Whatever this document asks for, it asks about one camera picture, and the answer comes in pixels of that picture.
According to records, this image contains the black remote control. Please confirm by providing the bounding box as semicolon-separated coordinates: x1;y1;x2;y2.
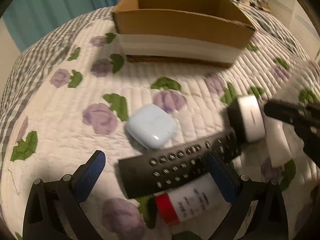
118;128;241;199

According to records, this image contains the white tube red cap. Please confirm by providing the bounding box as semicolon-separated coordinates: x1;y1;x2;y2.
154;173;231;226

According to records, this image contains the light blue earbuds case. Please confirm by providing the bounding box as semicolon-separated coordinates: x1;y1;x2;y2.
126;104;177;150

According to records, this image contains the white power adapter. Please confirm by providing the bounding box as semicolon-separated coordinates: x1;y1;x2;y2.
264;115;291;167

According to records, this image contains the floral quilted bedspread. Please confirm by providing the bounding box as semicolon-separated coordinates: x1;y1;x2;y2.
1;9;319;239

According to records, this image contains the open cardboard box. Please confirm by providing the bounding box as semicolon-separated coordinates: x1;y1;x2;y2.
112;0;255;67

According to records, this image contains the grey checked blanket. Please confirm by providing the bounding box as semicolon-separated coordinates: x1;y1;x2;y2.
0;6;116;131

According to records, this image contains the teal curtain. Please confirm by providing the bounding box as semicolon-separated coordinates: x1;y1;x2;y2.
3;0;120;51

